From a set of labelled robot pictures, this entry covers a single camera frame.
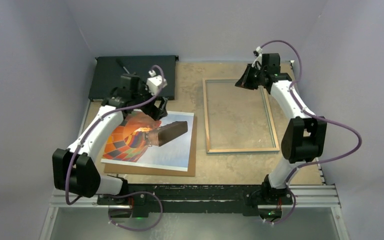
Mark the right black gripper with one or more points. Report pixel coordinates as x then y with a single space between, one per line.
245 82

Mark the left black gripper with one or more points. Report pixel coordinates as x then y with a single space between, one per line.
155 112

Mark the blue wooden picture frame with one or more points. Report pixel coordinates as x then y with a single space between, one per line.
237 120

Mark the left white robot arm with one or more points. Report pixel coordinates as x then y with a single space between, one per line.
74 169

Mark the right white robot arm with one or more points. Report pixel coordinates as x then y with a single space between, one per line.
304 137

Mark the hot air balloon photo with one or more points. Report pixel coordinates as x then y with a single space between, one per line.
152 142

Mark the small black hammer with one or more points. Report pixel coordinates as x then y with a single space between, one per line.
122 65

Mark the dark flat box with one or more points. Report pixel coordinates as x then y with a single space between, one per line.
107 73

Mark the brown cardboard backing board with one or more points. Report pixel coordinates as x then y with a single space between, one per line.
192 159

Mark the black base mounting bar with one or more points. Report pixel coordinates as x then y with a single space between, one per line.
248 200

